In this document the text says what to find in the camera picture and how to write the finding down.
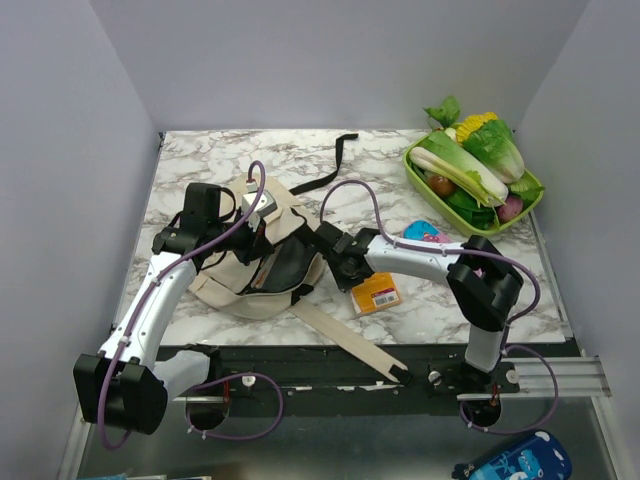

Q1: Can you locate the green lettuce head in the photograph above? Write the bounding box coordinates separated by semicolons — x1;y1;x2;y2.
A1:
462;119;525;184

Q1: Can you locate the napa cabbage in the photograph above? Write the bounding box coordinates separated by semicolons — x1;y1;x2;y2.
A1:
408;130;508;207

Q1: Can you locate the green plastic vegetable tray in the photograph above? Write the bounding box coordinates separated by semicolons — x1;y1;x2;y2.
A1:
403;133;544;236

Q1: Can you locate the green leaf sprig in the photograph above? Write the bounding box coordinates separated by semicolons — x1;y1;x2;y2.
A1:
424;95;461;129

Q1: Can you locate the pink blue pencil case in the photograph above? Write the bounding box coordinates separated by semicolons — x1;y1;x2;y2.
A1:
402;220;463;283

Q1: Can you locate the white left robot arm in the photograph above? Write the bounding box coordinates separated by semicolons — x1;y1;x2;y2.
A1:
73;182;277;436

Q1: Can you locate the brown mushroom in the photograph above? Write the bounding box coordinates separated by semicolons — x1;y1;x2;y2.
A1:
427;175;457;198

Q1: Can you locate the purple onion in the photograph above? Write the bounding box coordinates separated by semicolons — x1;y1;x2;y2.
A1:
496;195;524;224

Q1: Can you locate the cream canvas backpack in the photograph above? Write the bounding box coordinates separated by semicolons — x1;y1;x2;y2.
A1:
188;132;414;386

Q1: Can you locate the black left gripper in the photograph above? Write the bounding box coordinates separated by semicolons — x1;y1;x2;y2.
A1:
209;207;276;266

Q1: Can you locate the aluminium frame rail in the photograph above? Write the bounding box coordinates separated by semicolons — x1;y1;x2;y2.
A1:
61;343;616;479

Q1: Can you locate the yellow corn cob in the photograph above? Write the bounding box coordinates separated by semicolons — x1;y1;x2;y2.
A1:
454;112;499;144

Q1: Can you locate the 169-Storey Treehouse book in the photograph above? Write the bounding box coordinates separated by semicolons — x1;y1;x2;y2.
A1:
249;252;277;289

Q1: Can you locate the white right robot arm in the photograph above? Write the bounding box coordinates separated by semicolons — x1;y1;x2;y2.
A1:
295;221;523;392

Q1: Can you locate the yellow orange paperback book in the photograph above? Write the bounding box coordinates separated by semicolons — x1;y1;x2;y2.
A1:
349;273;402;316

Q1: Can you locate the dark green leafy vegetable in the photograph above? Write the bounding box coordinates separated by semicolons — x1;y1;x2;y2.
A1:
444;189;499;230

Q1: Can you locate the blue shark pencil case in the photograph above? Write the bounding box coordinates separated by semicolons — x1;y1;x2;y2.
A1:
451;430;573;480

